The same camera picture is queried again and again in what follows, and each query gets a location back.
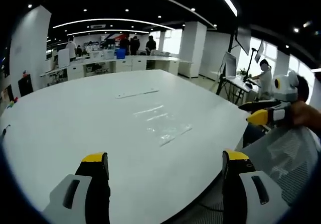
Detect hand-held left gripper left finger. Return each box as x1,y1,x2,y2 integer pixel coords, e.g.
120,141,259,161
41,152,111,224

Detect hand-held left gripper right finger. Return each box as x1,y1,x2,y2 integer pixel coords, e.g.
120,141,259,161
222,149,291,224

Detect person's right hand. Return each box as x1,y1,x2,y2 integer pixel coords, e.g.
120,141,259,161
290,100,321,132

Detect clear resealable plastic bag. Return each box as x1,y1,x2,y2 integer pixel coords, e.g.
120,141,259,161
132,104,193,147

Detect small colourful toys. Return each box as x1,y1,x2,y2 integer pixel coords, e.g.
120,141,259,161
7,97,20,109

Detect white box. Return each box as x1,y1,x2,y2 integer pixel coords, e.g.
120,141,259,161
57,48,70,69

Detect computer monitor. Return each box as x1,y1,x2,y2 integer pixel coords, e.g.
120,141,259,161
220,52,237,78

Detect white side desk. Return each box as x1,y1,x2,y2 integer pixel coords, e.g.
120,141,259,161
210,70,261,106

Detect long white counter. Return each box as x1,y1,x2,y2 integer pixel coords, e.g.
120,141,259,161
40,54,194,85

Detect black cabinet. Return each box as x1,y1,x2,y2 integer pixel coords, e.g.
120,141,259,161
18,73,34,97

